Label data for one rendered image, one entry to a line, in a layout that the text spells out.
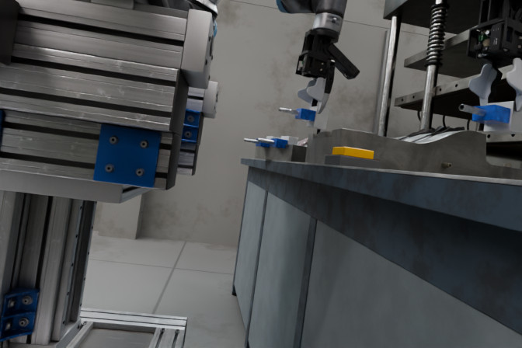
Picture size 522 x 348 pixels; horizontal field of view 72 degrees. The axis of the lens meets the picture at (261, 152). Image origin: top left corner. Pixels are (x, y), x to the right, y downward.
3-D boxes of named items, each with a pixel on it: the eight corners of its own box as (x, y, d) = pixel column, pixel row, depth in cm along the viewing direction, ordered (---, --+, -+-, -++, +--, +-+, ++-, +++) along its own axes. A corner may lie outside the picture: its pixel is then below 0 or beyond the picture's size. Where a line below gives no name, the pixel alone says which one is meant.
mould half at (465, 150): (336, 166, 83) (343, 108, 83) (304, 164, 108) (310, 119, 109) (524, 193, 91) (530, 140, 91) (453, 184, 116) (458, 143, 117)
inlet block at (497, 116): (472, 122, 60) (477, 90, 61) (447, 123, 65) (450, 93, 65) (523, 133, 65) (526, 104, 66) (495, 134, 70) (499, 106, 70)
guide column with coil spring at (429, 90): (408, 251, 180) (440, -6, 183) (401, 248, 185) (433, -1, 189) (418, 252, 180) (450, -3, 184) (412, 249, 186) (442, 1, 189)
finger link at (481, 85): (455, 107, 70) (471, 59, 69) (476, 113, 73) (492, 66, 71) (468, 109, 67) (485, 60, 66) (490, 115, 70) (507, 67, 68)
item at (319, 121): (279, 119, 93) (283, 98, 92) (273, 119, 97) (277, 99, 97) (325, 128, 96) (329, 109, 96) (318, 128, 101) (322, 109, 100)
